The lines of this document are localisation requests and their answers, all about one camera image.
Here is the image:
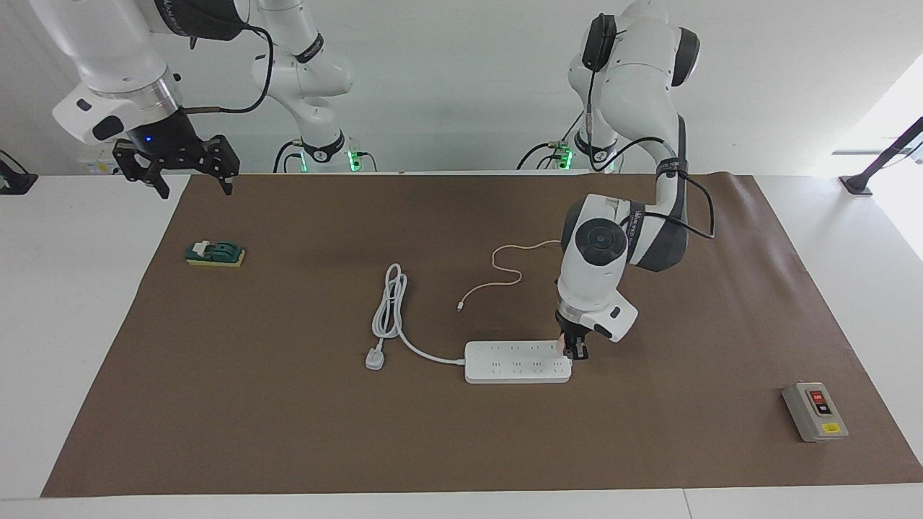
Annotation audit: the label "white power cord with plug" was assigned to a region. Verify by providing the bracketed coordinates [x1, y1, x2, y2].
[364, 263, 467, 372]

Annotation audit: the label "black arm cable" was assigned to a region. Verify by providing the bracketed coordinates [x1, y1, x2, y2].
[583, 14, 716, 240]
[180, 22, 276, 116]

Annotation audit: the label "white box yellow labels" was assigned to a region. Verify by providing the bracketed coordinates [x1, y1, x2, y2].
[78, 148, 122, 176]

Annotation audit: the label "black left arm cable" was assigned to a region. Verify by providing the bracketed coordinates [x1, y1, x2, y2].
[583, 14, 716, 240]

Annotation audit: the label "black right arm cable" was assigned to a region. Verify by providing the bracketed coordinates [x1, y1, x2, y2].
[180, 22, 276, 116]

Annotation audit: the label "black clamp mount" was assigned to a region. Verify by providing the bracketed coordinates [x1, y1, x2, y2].
[0, 149, 38, 195]

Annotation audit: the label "green knife switch yellow base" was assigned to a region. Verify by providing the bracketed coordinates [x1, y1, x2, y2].
[185, 240, 247, 268]

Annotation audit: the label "grey push button box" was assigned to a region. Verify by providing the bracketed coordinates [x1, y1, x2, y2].
[782, 381, 849, 443]

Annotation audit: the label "black base cable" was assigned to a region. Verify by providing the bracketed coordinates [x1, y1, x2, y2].
[516, 108, 586, 171]
[273, 141, 305, 174]

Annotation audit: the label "white power strip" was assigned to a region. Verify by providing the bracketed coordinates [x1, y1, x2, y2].
[464, 340, 573, 385]

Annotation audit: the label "brown paper mat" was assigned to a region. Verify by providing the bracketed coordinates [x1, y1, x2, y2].
[41, 173, 923, 498]

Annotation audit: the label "pink charging cable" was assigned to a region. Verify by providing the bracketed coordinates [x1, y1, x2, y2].
[456, 240, 563, 313]

